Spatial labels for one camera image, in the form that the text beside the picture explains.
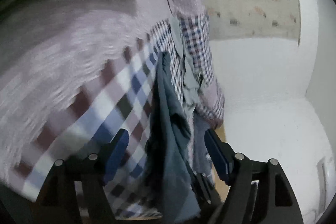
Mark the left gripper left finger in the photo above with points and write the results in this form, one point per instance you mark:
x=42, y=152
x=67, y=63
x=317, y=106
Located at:
x=75, y=184

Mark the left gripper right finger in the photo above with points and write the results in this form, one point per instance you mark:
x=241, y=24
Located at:
x=259, y=192

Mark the dark blue shirt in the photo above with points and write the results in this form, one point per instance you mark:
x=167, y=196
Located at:
x=168, y=174

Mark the plaid bed sheet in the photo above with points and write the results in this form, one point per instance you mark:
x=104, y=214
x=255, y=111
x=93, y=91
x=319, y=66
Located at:
x=74, y=72

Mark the light grey-blue garment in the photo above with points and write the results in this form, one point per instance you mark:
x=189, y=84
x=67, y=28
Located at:
x=190, y=84

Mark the white air conditioner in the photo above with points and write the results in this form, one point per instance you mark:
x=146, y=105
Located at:
x=322, y=185

